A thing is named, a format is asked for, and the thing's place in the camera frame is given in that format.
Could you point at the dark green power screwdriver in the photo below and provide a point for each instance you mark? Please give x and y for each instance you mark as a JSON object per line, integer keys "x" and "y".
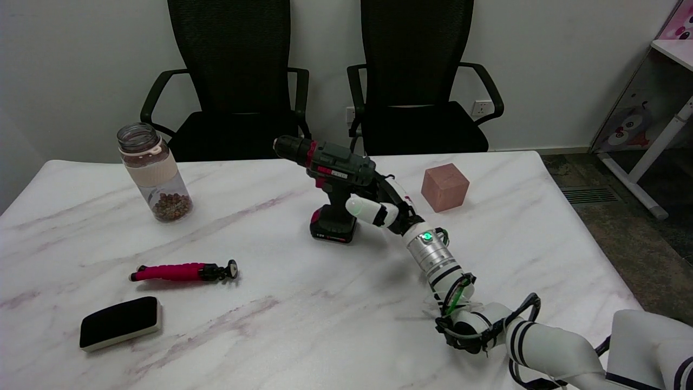
{"x": 335, "y": 162}

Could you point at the black whiteboard eraser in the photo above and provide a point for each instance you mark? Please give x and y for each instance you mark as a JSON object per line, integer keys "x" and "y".
{"x": 119, "y": 320}

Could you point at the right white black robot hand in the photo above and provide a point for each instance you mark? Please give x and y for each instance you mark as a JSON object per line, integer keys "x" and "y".
{"x": 392, "y": 208}

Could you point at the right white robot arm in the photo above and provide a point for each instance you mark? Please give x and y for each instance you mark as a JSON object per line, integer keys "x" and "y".
{"x": 433, "y": 254}

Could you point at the white side desk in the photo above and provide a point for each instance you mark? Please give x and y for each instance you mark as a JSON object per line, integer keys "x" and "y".
{"x": 649, "y": 157}

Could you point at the black mesh office chair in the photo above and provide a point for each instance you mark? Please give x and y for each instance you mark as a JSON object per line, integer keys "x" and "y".
{"x": 417, "y": 59}
{"x": 233, "y": 65}

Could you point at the pink black mini tripod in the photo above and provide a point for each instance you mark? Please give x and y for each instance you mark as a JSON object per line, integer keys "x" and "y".
{"x": 173, "y": 271}

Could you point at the clear jar with beans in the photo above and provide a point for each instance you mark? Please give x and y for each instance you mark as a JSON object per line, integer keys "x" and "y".
{"x": 157, "y": 173}

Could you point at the white wall socket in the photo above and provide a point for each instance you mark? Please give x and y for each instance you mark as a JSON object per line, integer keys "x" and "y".
{"x": 482, "y": 108}
{"x": 350, "y": 115}

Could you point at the dark floor vent grate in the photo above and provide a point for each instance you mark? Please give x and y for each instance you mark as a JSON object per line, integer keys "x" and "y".
{"x": 590, "y": 195}

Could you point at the pink cube block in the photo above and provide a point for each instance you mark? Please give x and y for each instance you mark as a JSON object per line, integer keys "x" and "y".
{"x": 445, "y": 188}

